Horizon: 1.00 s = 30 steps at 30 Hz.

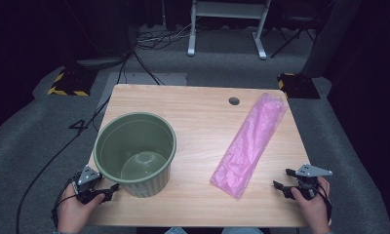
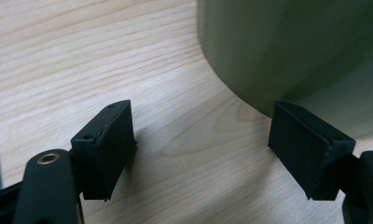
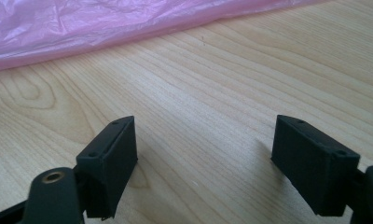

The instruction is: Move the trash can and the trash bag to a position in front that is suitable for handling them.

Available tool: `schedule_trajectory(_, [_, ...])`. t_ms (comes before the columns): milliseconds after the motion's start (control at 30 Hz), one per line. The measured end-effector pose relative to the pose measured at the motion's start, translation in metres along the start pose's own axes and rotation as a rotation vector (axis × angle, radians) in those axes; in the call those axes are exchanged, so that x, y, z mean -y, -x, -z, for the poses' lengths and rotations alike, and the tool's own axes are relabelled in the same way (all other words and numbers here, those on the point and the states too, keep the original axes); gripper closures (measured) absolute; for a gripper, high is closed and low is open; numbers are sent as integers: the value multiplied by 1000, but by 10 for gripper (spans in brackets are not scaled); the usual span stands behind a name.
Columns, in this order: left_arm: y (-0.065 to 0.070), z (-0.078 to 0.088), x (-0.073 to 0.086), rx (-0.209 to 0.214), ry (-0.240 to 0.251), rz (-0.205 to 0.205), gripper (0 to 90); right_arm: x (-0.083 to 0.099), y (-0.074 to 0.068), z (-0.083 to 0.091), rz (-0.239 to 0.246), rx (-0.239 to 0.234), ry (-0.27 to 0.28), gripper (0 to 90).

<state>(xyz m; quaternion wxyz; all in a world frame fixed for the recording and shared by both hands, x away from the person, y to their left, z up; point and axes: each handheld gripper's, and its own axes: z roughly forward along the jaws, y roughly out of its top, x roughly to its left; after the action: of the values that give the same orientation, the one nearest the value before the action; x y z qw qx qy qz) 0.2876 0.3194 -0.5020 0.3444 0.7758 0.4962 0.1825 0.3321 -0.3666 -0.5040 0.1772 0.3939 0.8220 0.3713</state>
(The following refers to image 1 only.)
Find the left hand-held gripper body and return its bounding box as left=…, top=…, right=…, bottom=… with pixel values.
left=71, top=165, right=103, bottom=205

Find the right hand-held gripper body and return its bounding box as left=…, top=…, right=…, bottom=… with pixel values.
left=289, top=163, right=333, bottom=201

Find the green plastic bin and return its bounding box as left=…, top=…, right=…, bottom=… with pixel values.
left=93, top=111, right=177, bottom=199

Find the pink plastic bag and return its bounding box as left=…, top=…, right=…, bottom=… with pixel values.
left=210, top=93, right=288, bottom=200

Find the person's left hand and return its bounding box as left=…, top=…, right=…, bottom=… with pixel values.
left=57, top=185, right=107, bottom=234

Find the person's right hand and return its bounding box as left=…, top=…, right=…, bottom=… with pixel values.
left=290, top=176, right=332, bottom=234

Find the person's right leg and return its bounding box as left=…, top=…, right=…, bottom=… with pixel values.
left=221, top=226, right=265, bottom=234

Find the person's leg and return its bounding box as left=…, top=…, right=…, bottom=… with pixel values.
left=163, top=226, right=188, bottom=234
left=221, top=226, right=265, bottom=234

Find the person's left leg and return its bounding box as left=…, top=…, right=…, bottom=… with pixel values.
left=163, top=226, right=188, bottom=234

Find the black yellow striped base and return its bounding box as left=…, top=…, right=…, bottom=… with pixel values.
left=277, top=72, right=322, bottom=100
left=47, top=68, right=98, bottom=98

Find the grey curtain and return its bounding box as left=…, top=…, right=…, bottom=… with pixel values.
left=300, top=0, right=363, bottom=79

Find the black tripod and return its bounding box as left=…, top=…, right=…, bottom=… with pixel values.
left=269, top=18, right=318, bottom=59

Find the right hand-held gripper cable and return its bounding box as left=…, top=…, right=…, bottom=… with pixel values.
left=315, top=183, right=333, bottom=226

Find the hand-held gripper cable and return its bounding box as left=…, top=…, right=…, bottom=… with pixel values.
left=315, top=183, right=333, bottom=226
left=51, top=174, right=82, bottom=229

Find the long black floor cable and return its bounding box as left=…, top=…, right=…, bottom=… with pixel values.
left=15, top=48, right=135, bottom=234

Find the left hand-held gripper cable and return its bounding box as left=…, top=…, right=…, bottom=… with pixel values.
left=51, top=174, right=82, bottom=229

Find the grey stand base plate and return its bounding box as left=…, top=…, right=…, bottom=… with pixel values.
left=75, top=56, right=128, bottom=71

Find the short black floor cable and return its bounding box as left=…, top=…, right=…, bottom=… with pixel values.
left=131, top=50, right=167, bottom=87

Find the tangle of floor cables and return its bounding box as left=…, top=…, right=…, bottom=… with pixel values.
left=134, top=21, right=198, bottom=51

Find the white metal stand frame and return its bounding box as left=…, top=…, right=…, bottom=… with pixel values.
left=186, top=0, right=272, bottom=60

